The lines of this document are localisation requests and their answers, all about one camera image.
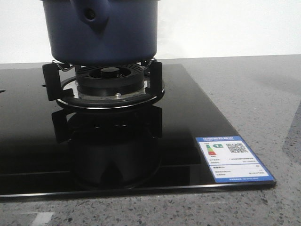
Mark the black pot support grate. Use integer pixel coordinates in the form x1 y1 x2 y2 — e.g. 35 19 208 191
42 59 165 112

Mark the dark blue cooking pot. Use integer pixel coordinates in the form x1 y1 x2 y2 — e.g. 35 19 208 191
43 0 158 65

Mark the black gas burner head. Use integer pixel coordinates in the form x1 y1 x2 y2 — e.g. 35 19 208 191
76 64 144 97

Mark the blue energy label sticker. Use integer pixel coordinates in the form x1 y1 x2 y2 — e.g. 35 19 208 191
196 136 274 183

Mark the black glass gas cooktop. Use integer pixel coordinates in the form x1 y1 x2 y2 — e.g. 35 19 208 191
0 65 276 201

